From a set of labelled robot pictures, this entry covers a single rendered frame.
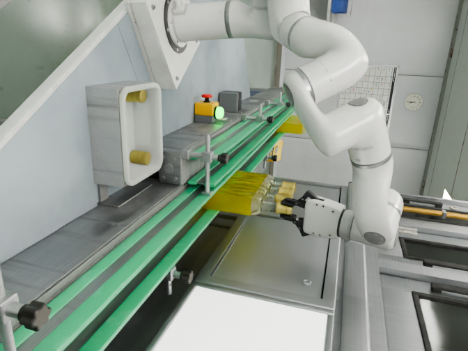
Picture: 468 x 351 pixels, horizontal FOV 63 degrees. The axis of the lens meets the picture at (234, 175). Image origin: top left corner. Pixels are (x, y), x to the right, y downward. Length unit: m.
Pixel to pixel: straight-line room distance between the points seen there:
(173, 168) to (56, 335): 0.56
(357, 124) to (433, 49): 6.23
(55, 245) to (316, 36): 0.65
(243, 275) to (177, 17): 0.70
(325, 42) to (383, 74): 6.07
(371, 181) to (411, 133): 6.25
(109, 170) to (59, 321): 0.38
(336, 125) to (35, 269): 0.59
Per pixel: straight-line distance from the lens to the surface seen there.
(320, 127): 0.75
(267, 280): 0.99
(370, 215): 0.86
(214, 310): 0.88
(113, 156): 0.88
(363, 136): 0.78
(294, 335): 0.84
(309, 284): 1.00
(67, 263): 0.74
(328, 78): 0.79
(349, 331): 0.89
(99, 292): 0.68
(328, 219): 1.02
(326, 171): 7.21
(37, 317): 0.47
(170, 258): 0.89
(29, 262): 0.76
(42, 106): 0.80
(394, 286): 1.14
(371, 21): 6.89
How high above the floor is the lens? 1.29
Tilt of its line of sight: 15 degrees down
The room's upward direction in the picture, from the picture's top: 97 degrees clockwise
